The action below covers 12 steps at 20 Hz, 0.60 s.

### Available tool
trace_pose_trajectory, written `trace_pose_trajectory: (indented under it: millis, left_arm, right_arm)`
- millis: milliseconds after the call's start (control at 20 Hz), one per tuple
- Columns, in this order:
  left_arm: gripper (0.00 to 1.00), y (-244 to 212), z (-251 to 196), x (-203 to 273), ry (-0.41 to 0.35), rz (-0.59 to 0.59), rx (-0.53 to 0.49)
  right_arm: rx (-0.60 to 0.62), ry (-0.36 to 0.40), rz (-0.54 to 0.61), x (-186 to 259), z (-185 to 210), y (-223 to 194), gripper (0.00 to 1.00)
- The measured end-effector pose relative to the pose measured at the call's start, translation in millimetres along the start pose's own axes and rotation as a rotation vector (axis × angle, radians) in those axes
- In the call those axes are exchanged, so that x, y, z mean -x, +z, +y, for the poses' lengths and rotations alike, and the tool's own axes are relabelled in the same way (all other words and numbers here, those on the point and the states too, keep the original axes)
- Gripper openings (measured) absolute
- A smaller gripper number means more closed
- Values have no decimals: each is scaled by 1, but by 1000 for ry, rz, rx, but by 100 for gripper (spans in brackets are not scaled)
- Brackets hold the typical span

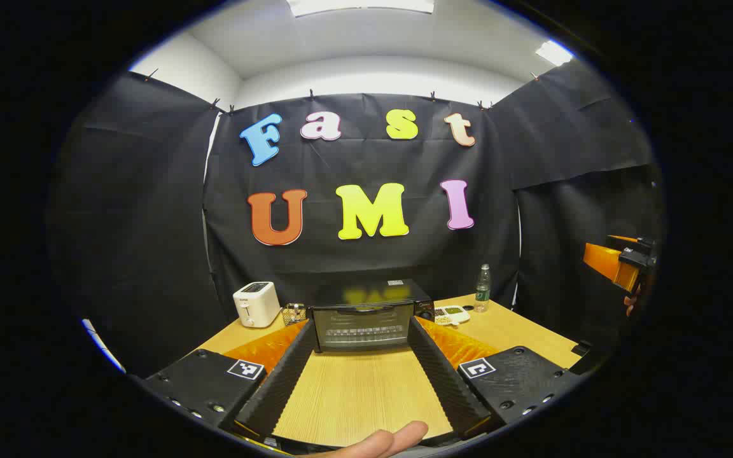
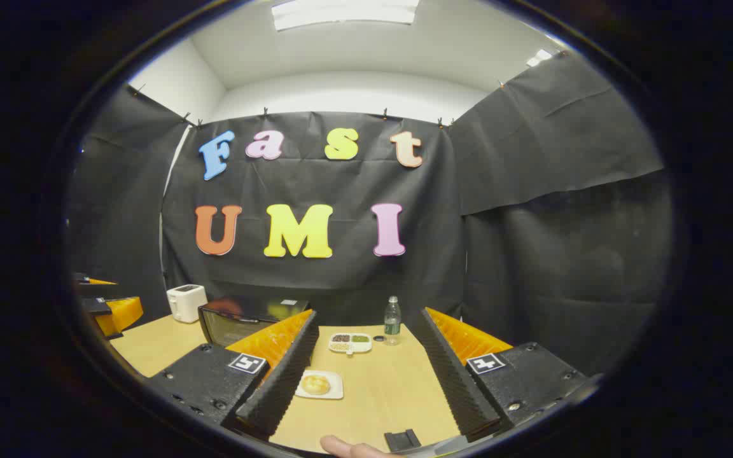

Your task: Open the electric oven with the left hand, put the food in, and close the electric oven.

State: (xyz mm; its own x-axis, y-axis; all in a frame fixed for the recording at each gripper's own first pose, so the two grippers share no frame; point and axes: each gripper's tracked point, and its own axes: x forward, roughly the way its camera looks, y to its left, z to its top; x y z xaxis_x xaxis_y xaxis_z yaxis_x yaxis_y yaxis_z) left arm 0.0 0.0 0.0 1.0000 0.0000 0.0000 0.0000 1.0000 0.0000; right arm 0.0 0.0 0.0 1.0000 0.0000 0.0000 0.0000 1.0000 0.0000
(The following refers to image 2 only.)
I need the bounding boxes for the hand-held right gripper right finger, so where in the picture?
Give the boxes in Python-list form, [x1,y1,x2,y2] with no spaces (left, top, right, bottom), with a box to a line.
[417,307,591,443]

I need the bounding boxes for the black backdrop cloth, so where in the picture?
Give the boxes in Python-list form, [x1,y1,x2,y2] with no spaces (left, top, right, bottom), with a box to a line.
[64,51,676,376]

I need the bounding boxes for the white square plate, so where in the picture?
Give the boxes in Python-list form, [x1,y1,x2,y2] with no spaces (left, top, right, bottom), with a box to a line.
[295,370,344,400]

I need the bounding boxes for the clear plastic water bottle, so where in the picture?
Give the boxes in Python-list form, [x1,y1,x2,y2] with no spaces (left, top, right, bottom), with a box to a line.
[384,296,402,346]

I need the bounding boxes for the black electric oven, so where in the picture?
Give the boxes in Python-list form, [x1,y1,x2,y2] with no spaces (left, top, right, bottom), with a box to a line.
[198,297,311,348]

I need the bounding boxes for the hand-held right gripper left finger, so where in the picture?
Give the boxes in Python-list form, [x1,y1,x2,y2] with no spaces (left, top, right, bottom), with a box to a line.
[147,309,320,441]

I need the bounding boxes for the white divided snack dish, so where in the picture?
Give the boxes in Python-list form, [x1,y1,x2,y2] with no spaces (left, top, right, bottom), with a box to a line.
[329,333,373,355]

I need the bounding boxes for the white toaster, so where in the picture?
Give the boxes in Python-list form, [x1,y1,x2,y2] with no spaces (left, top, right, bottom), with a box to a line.
[166,284,208,324]

